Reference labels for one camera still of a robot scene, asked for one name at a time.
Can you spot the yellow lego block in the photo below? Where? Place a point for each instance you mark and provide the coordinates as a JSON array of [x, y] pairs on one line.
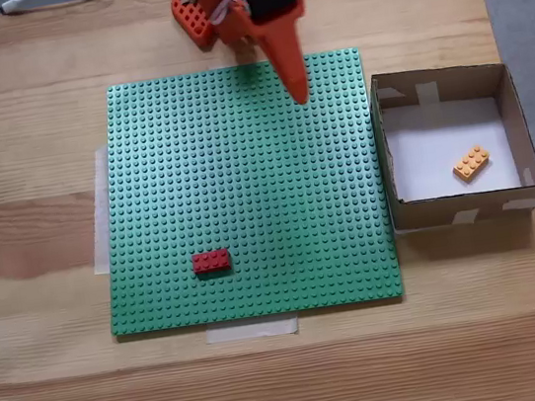
[[471, 164]]

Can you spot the open cardboard box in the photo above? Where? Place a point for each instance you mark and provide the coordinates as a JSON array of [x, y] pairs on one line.
[[424, 216]]

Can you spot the short masking tape strip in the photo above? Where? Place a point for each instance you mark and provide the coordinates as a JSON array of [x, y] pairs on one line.
[[251, 331]]

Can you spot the red lego block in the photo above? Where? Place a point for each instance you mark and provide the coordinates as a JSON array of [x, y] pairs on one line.
[[211, 261]]

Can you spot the long masking tape strip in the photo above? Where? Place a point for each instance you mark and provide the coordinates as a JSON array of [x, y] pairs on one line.
[[99, 234]]

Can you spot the green lego baseplate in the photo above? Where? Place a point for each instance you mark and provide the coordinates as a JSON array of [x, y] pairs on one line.
[[172, 199]]

